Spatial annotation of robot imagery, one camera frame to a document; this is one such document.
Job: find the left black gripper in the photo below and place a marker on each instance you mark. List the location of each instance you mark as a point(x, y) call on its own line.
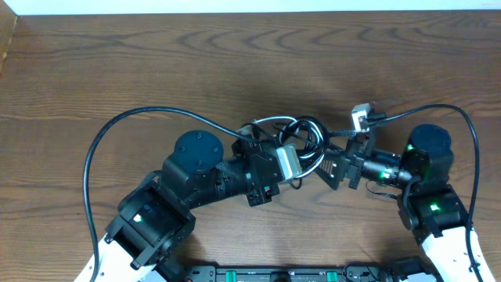
point(255, 197)

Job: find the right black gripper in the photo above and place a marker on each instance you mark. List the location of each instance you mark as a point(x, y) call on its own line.
point(352, 156)

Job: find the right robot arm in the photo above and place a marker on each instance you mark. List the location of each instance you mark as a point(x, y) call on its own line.
point(428, 205)

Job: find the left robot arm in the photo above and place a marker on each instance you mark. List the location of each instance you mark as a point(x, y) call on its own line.
point(156, 218)

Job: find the cardboard panel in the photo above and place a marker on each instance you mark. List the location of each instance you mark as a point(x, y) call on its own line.
point(8, 21)

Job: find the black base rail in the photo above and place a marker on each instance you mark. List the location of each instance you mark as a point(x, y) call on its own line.
point(351, 272)

